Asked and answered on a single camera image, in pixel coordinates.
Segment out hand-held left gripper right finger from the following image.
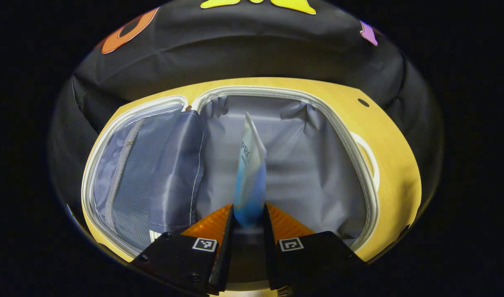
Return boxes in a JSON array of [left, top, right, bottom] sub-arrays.
[[262, 203, 367, 296]]

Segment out white hard-shell suitcase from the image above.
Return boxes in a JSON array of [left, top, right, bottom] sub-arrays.
[[81, 85, 380, 259]]

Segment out black backdrop cloth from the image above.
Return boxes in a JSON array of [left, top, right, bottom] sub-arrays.
[[48, 0, 444, 231]]

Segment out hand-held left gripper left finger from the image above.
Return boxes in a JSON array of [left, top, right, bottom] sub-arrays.
[[130, 204, 236, 295]]

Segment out blue and white sachet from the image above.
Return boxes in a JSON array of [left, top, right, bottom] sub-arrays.
[[233, 111, 267, 227]]

